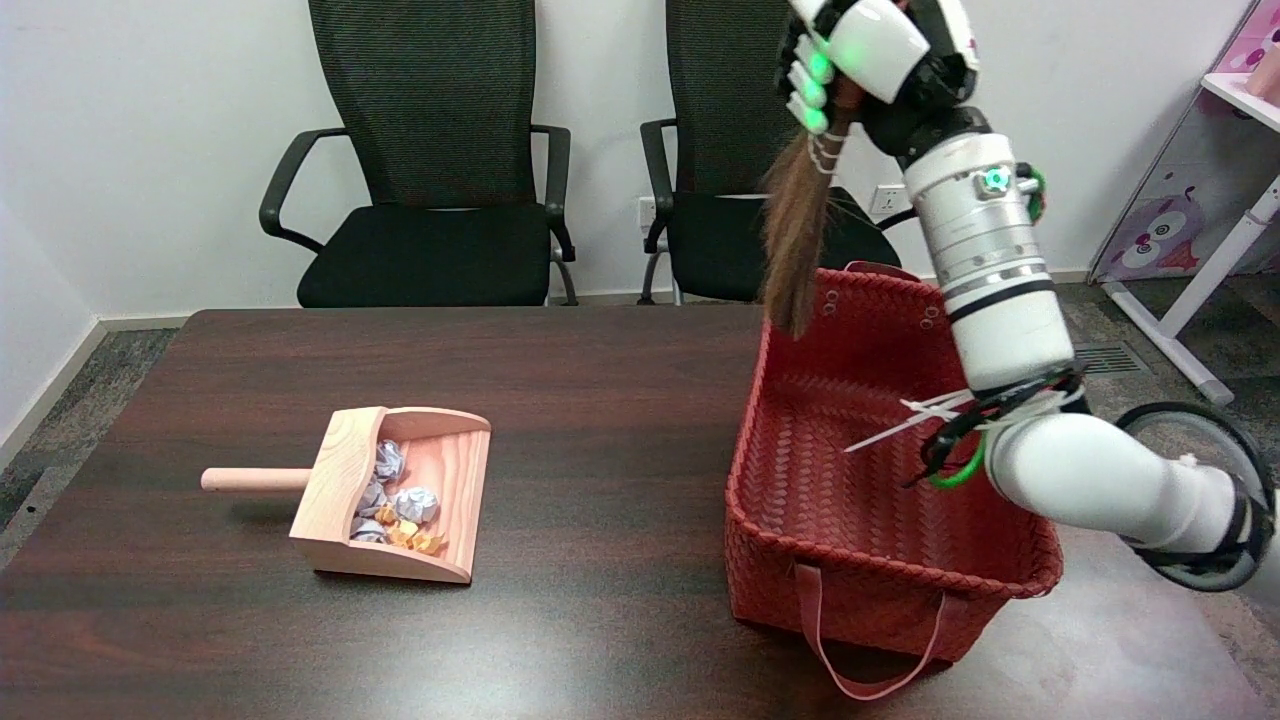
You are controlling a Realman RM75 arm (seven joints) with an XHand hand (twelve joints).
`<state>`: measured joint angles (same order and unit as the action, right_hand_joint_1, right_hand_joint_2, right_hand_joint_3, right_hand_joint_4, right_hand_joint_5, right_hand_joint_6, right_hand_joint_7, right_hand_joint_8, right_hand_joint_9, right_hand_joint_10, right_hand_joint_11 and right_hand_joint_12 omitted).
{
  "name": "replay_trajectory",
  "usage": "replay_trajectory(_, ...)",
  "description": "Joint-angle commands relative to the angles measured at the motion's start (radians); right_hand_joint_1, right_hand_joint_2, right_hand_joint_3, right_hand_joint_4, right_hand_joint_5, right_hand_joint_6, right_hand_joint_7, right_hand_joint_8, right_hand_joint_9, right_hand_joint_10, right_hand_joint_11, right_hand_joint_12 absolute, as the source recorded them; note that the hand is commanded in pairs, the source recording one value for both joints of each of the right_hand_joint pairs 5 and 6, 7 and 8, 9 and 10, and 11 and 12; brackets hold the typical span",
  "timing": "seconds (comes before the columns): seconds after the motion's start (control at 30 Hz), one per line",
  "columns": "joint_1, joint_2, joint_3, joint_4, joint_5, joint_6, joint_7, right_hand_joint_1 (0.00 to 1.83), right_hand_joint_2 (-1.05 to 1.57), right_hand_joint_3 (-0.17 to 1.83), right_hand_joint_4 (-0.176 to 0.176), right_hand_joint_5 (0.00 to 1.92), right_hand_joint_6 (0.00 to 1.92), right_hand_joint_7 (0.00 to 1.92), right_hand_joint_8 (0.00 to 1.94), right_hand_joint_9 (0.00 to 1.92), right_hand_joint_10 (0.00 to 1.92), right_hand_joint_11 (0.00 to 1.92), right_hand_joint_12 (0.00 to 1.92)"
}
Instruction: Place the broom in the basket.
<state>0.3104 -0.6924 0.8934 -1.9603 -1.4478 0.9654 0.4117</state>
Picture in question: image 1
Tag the pink object on shelf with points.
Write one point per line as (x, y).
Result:
(1267, 72)

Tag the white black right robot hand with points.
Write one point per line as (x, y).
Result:
(880, 45)

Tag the red woven basket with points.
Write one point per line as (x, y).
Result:
(850, 470)

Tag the wooden dustpan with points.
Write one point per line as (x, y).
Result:
(335, 500)

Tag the brown bristle hand broom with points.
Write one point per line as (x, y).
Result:
(795, 240)

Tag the white desk leg frame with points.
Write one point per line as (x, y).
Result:
(1200, 290)

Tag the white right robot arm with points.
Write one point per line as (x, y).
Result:
(1000, 300)

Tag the orange crumpled paper ball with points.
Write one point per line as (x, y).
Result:
(404, 533)
(430, 544)
(385, 515)

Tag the white wall socket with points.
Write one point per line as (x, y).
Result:
(647, 212)
(886, 200)

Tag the blue white crumpled paper ball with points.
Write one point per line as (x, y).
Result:
(390, 460)
(416, 504)
(372, 496)
(366, 531)

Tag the pink cartoon shelf unit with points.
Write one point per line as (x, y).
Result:
(1160, 200)

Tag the grey floor vent grille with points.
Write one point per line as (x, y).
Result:
(1090, 359)

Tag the black mesh office chair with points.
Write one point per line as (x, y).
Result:
(420, 100)
(720, 80)

